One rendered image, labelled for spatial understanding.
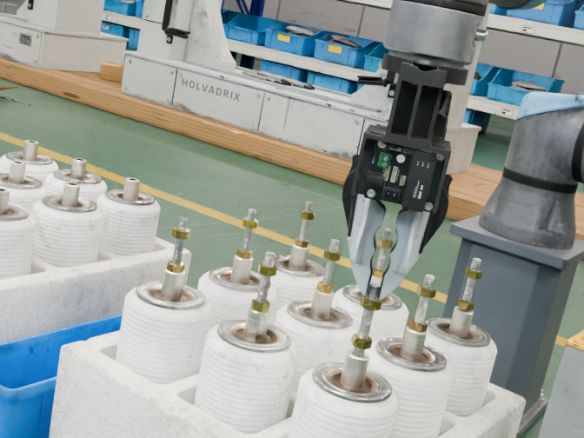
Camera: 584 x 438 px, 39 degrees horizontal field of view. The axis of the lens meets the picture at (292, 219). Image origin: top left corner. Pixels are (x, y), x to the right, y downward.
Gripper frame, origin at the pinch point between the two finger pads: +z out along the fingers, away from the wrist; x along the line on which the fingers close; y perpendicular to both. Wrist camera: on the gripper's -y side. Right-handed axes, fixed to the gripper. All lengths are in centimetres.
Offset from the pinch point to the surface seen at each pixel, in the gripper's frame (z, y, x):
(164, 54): 7, -277, -112
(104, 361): 17.2, -5.3, -26.0
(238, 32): 3, -577, -152
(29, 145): 8, -54, -61
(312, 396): 10.8, 4.0, -3.2
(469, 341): 9.8, -18.1, 11.6
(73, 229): 12, -31, -42
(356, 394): 9.8, 3.2, 0.6
